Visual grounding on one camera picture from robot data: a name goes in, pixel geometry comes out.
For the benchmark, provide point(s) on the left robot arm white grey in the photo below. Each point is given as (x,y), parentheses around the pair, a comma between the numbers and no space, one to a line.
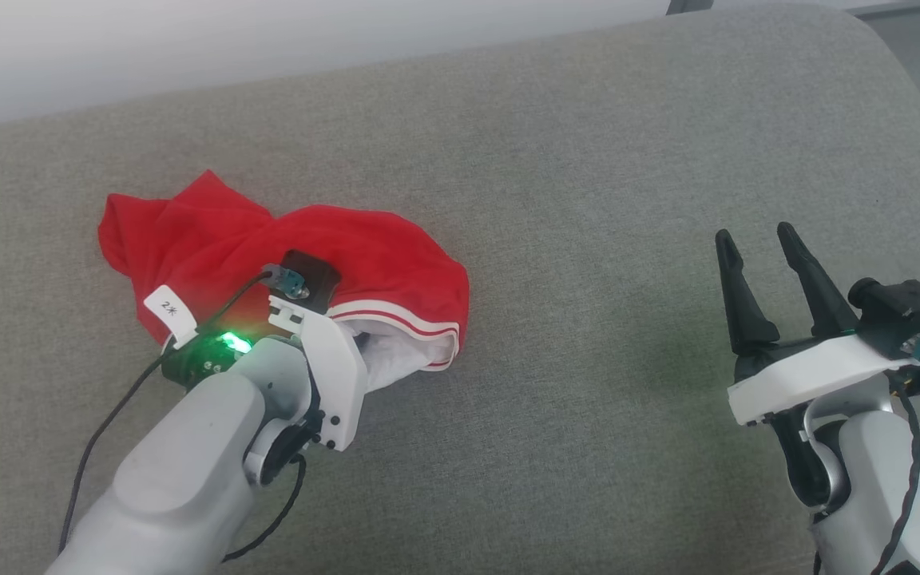
(180,471)

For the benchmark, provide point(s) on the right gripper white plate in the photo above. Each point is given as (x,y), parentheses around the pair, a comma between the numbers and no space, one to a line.
(803,371)

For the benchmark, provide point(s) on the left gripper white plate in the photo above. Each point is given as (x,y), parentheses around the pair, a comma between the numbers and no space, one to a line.
(336,367)

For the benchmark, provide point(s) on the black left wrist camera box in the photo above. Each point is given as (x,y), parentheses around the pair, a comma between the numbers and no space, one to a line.
(318,275)

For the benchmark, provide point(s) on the red Bulls jersey white sleeves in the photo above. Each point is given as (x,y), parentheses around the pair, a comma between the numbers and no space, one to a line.
(364,247)

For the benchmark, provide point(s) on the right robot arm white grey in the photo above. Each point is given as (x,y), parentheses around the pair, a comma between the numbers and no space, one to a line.
(875,479)

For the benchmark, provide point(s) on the grey fabric sofa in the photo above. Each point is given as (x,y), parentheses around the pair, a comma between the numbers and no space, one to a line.
(588,176)

